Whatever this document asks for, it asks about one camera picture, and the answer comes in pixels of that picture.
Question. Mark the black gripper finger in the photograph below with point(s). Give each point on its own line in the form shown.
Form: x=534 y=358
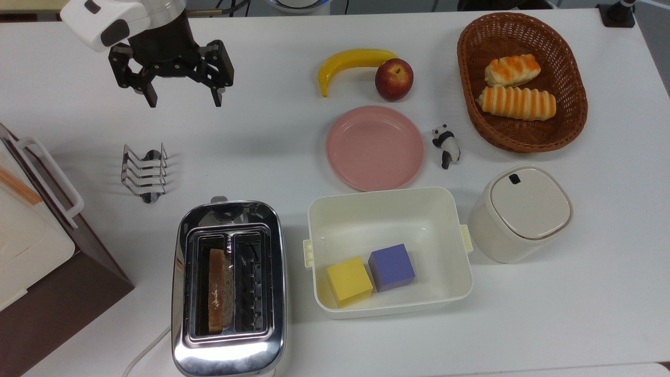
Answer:
x=123 y=65
x=220 y=65

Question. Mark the yellow cube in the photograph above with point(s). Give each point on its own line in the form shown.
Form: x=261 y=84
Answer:
x=349 y=280

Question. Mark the yellow banana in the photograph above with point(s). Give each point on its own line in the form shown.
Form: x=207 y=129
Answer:
x=350 y=59

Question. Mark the purple cube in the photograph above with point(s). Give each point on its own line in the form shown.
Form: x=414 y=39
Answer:
x=391 y=267

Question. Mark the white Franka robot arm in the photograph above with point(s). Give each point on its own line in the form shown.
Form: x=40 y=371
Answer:
x=104 y=18

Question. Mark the brown wicker basket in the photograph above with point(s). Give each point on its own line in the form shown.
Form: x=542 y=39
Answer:
x=570 y=104

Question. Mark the brown-crusted bread slice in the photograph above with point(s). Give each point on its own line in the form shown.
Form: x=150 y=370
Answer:
x=216 y=293

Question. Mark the white lidded canister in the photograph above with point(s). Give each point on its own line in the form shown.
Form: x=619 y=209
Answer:
x=523 y=209

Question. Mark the pink plate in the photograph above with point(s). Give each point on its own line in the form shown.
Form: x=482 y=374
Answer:
x=374 y=149

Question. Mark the white round device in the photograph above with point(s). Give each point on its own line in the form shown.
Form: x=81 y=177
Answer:
x=298 y=4

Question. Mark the black camera stand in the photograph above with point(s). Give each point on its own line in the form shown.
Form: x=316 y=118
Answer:
x=617 y=15

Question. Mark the chrome and cream toaster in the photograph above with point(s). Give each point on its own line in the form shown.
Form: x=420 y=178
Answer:
x=230 y=356

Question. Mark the white plastic container box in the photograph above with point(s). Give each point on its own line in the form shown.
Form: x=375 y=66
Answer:
x=419 y=209

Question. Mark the short glazed bread roll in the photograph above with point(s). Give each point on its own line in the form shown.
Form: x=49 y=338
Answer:
x=512 y=70

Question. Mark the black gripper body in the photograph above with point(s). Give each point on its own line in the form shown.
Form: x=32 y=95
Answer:
x=167 y=50

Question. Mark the panda figurine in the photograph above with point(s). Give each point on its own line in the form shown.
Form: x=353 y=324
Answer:
x=447 y=144

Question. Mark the wooden strip tab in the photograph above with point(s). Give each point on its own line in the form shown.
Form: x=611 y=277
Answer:
x=18 y=186

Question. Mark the red apple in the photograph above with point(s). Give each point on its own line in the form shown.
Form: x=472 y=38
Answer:
x=394 y=79

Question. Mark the long striped bread roll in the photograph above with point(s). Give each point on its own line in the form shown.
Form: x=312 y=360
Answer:
x=515 y=103

